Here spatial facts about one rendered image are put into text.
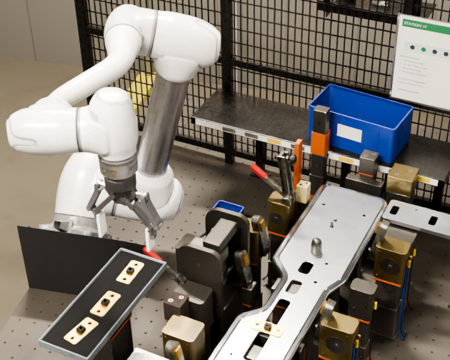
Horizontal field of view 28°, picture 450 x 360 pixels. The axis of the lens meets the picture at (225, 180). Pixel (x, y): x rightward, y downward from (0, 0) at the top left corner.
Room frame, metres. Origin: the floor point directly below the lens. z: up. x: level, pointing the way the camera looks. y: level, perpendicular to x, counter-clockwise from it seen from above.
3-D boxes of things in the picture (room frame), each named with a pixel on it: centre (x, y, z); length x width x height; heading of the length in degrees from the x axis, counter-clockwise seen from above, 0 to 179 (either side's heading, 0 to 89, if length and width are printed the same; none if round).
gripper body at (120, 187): (1.71, 0.25, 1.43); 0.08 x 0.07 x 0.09; 65
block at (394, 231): (2.04, -0.53, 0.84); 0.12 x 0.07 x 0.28; 63
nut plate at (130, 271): (1.71, 0.25, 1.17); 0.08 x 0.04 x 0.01; 155
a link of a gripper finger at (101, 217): (1.73, 0.31, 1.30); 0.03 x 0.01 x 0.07; 155
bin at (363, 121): (2.49, -0.45, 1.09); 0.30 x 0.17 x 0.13; 58
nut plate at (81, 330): (1.50, 0.35, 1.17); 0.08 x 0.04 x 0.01; 143
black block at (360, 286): (1.81, -0.39, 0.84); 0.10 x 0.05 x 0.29; 63
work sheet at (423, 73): (2.52, -0.66, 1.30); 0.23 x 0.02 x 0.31; 63
